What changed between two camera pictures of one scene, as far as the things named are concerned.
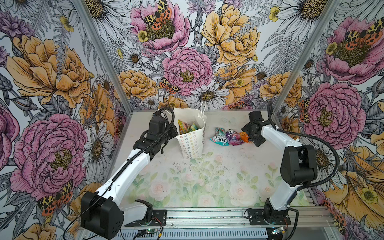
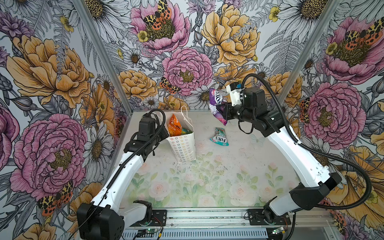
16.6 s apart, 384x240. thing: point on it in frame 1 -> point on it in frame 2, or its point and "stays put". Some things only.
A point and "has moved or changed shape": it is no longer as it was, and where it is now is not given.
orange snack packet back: (244, 137) has moved or changed shape
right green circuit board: (277, 230) stays put
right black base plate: (256, 217) stays put
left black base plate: (159, 218) stays put
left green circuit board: (150, 230) stays put
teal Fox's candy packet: (220, 137) stays put
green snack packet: (194, 126) -> (185, 131)
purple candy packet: (234, 137) -> (216, 97)
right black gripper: (257, 141) -> (227, 113)
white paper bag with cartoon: (190, 125) has moved or changed shape
